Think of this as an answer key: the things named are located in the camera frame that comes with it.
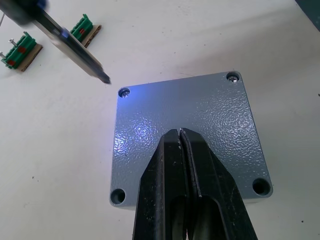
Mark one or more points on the silver loose screw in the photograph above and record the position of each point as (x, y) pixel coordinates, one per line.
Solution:
(13, 41)
(1, 53)

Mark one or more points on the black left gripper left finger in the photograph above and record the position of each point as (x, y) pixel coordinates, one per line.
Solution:
(157, 190)

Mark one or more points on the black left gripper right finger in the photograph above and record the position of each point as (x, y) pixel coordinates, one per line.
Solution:
(217, 190)

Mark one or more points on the black electric screwdriver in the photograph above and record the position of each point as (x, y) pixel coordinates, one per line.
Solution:
(75, 51)

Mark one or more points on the green terminal block on cardboard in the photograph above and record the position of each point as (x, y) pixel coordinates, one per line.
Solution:
(83, 28)
(18, 51)

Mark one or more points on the silver lid screw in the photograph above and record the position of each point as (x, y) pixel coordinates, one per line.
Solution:
(125, 93)
(233, 78)

